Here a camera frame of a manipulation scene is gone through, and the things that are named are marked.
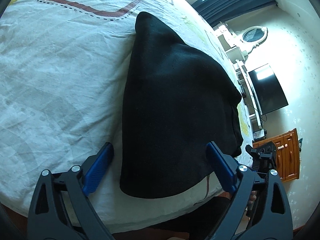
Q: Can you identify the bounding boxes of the patterned white bed sheet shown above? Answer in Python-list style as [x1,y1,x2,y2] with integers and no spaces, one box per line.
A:
[1,0,238,233]

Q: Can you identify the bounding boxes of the person's right hand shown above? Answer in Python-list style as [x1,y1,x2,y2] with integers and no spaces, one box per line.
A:
[248,191,257,205]

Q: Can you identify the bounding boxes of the oval white framed mirror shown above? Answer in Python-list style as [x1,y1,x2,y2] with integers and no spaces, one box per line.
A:
[242,26,268,44]

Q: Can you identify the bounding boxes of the wooden drawer cabinet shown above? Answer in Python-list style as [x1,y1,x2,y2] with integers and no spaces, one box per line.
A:
[253,128,300,182]

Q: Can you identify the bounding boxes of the black pants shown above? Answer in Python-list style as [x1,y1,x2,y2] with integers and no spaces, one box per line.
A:
[119,12,243,199]

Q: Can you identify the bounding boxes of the black flat television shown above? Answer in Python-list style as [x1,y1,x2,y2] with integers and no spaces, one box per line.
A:
[248,64,289,115]

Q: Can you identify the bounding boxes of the white tv stand shelf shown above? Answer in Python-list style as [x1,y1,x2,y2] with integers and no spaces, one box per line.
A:
[214,22,263,129]

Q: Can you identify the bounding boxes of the dark blue curtain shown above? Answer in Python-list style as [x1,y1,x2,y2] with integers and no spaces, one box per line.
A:
[191,0,277,27]

